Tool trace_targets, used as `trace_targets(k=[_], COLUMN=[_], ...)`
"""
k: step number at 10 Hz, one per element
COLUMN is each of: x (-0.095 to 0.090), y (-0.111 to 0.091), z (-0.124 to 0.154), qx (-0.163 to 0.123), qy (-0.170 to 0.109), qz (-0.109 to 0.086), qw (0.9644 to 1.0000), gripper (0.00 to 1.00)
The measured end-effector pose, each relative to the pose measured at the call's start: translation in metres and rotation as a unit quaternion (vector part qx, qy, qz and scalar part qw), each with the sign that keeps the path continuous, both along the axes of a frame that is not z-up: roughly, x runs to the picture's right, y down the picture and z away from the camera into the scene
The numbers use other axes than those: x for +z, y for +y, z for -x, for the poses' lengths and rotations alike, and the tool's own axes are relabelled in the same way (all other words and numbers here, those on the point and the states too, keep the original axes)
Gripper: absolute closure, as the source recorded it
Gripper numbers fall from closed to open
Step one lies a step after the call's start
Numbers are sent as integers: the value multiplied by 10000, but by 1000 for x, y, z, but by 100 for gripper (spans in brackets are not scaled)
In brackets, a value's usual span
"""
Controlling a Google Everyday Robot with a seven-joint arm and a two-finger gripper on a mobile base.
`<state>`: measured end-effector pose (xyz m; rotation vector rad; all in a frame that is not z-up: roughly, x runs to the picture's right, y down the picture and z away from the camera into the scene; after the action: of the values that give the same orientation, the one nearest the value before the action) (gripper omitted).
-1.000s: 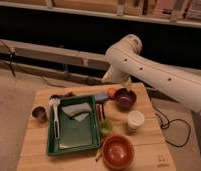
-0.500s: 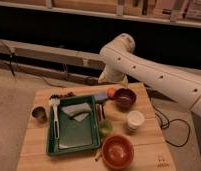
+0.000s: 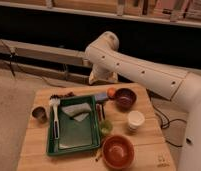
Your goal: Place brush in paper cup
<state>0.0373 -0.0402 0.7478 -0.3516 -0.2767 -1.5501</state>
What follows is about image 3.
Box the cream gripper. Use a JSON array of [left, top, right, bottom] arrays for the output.
[[89, 69, 118, 84]]

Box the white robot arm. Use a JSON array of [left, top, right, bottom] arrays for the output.
[[85, 31, 201, 171]]

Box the small green cup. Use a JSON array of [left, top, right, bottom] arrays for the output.
[[100, 120, 113, 136]]

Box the white paper cup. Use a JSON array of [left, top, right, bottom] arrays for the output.
[[127, 111, 145, 130]]

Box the small metal cup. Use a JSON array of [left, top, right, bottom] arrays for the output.
[[32, 106, 47, 123]]

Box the orange ball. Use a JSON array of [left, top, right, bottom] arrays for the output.
[[107, 87, 116, 99]]

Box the blue-grey block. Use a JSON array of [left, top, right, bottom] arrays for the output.
[[94, 92, 108, 102]]

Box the dark maroon bowl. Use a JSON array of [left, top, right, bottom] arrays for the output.
[[115, 88, 137, 110]]

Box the red marker pen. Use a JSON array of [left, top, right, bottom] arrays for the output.
[[96, 104, 104, 121]]

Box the dark brown scrubber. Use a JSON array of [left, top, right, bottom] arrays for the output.
[[50, 92, 75, 99]]

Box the white folded cloth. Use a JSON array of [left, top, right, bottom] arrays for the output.
[[62, 103, 91, 122]]

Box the green plastic tray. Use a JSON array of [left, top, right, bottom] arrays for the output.
[[46, 95, 101, 156]]

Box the orange-brown bowl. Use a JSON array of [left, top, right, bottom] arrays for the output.
[[101, 135, 134, 170]]

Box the yellow small item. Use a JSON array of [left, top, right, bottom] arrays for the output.
[[95, 151, 102, 162]]

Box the black cable on floor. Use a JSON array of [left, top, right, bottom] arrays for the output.
[[153, 104, 188, 148]]

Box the black cable on left wall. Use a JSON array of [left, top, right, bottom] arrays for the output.
[[0, 34, 67, 89]]

